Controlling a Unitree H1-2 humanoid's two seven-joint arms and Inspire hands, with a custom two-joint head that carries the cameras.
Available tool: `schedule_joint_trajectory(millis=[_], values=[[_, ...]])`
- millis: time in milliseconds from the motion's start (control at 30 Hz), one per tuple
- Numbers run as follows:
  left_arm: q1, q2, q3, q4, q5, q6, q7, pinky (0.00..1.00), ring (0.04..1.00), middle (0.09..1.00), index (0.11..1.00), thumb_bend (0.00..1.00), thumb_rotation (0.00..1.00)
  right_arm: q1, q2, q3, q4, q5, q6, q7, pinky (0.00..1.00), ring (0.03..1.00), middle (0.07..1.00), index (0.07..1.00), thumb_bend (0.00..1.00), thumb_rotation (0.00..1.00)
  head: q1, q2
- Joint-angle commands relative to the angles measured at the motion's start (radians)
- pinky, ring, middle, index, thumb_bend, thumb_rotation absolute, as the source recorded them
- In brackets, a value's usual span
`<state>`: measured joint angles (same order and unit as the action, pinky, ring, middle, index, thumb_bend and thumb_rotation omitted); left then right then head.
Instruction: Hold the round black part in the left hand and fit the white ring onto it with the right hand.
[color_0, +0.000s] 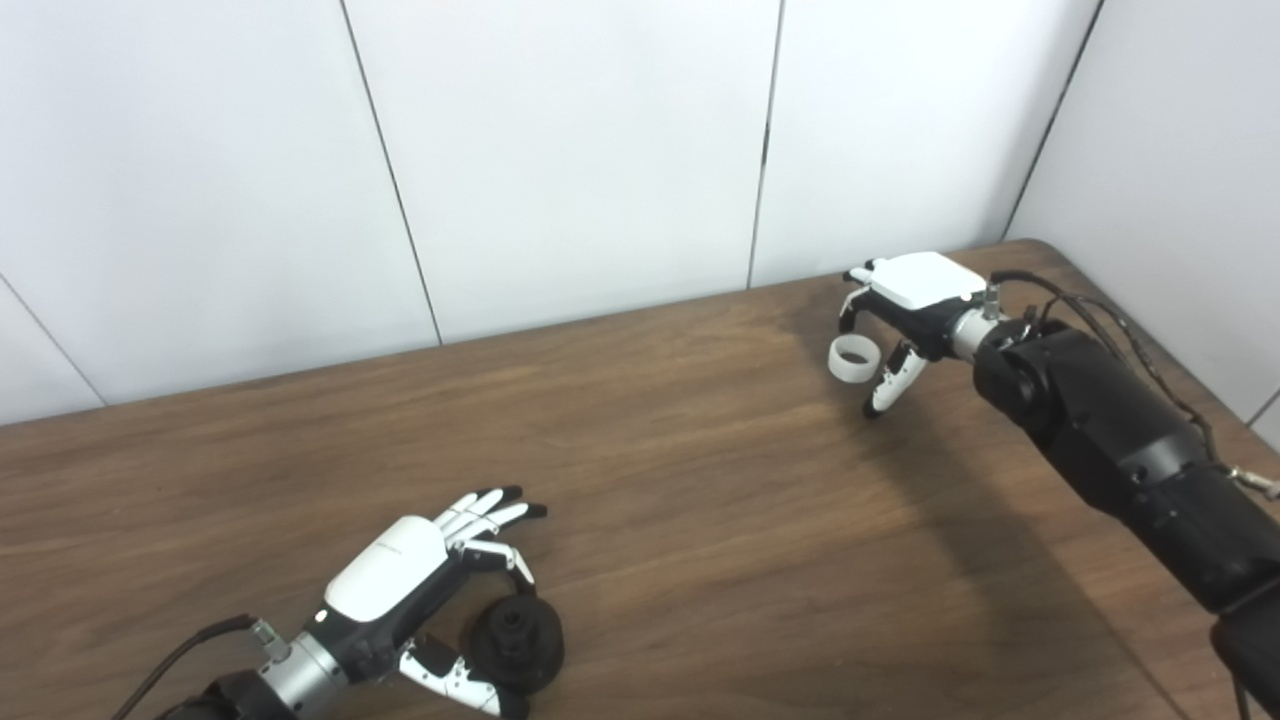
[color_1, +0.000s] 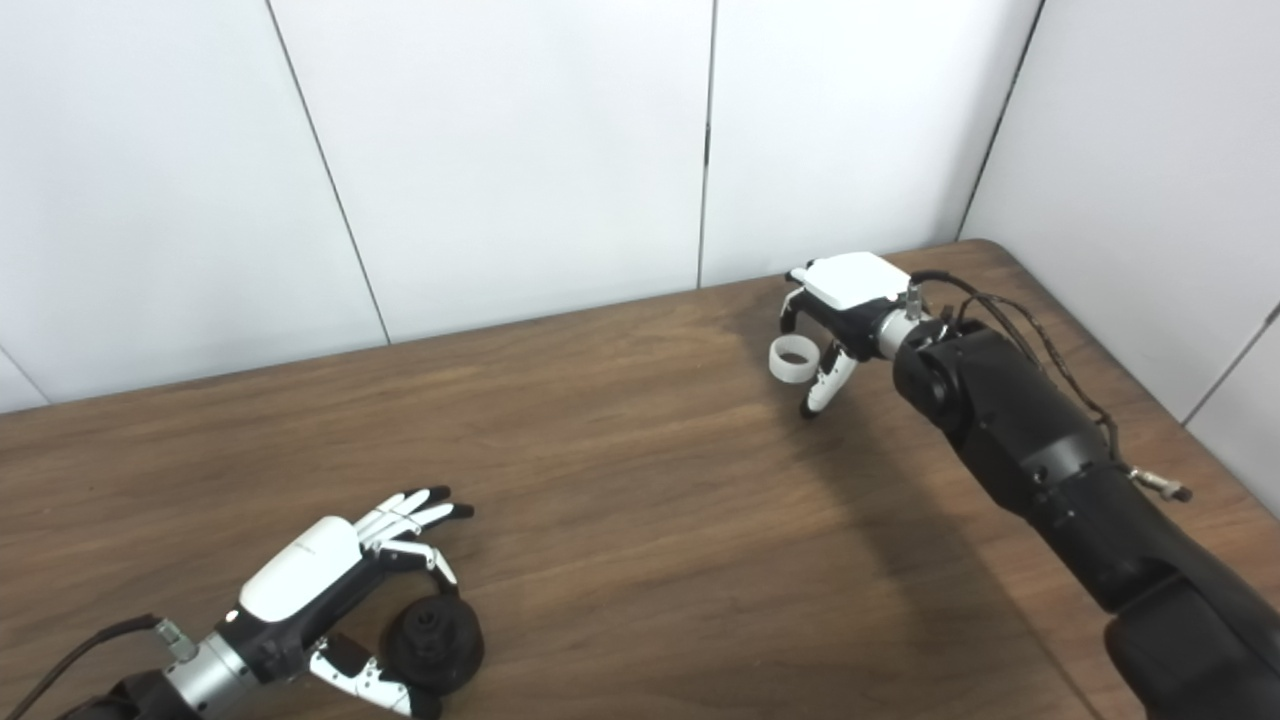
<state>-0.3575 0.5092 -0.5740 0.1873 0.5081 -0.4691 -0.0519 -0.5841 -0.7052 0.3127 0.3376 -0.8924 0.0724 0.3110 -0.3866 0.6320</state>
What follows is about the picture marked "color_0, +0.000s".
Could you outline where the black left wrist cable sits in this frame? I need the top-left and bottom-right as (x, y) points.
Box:
(110, 615), (291, 720)

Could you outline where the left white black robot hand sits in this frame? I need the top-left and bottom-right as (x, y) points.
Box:
(315, 486), (549, 719)

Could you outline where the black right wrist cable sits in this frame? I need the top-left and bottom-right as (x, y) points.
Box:
(985, 270), (1280, 501)

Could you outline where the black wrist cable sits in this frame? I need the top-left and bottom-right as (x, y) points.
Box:
(110, 615), (291, 720)
(985, 270), (1280, 501)

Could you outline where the white ring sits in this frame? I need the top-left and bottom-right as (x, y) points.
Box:
(828, 335), (883, 385)

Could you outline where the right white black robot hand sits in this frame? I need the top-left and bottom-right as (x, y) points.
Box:
(838, 251), (991, 419)

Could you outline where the round black part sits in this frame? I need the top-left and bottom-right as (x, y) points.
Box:
(470, 596), (565, 695)

